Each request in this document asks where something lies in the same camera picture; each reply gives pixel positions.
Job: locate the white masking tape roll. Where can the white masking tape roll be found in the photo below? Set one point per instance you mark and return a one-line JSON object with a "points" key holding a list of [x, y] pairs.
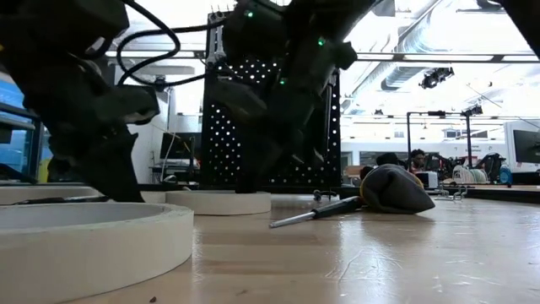
{"points": [[84, 253], [25, 196], [219, 203]]}

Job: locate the black pen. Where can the black pen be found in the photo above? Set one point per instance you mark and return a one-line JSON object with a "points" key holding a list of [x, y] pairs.
{"points": [[63, 199]]}

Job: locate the black metal pegboard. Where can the black metal pegboard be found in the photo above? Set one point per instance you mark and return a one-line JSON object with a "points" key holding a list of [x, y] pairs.
{"points": [[223, 152]]}

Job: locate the person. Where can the person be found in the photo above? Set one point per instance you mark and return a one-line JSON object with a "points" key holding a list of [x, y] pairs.
{"points": [[417, 160]]}

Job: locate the long ceiling light bar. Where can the long ceiling light bar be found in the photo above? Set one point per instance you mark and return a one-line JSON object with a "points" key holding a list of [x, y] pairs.
{"points": [[185, 54], [443, 58]]}

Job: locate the black computer monitor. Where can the black computer monitor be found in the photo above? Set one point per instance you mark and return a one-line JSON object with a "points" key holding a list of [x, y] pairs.
{"points": [[177, 145], [527, 147]]}

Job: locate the black and grey work glove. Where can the black and grey work glove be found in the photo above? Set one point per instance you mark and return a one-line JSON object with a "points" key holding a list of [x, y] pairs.
{"points": [[392, 190]]}

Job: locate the silver combination wrench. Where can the silver combination wrench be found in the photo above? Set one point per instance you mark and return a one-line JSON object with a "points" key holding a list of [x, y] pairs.
{"points": [[220, 42], [212, 42]]}

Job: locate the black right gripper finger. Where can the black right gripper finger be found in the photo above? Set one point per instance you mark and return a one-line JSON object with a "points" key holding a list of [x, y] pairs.
{"points": [[249, 169], [278, 143]]}

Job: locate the window with black frame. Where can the window with black frame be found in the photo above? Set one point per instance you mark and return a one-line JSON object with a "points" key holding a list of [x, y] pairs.
{"points": [[12, 126]]}

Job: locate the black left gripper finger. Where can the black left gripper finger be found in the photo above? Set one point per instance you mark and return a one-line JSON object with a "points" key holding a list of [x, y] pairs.
{"points": [[63, 164], [114, 169]]}

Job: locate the silver ceiling duct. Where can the silver ceiling duct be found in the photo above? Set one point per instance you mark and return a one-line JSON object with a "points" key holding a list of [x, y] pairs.
{"points": [[403, 78]]}

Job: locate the white box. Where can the white box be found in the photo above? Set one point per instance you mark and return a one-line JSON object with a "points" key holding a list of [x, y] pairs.
{"points": [[428, 179]]}

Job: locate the black screwdriver with red cap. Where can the black screwdriver with red cap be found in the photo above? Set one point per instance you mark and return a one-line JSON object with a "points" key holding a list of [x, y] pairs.
{"points": [[333, 207]]}

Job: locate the black ceiling spotlight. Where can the black ceiling spotlight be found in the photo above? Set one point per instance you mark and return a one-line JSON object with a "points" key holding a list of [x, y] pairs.
{"points": [[434, 78]]}

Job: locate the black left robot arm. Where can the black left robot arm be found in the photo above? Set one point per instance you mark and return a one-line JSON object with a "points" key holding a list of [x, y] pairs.
{"points": [[50, 25]]}

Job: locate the blue bottle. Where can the blue bottle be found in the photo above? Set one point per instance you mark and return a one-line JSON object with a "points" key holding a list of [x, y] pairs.
{"points": [[505, 175]]}

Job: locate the white filament spools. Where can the white filament spools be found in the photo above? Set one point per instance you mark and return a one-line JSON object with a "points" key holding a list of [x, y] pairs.
{"points": [[472, 175]]}

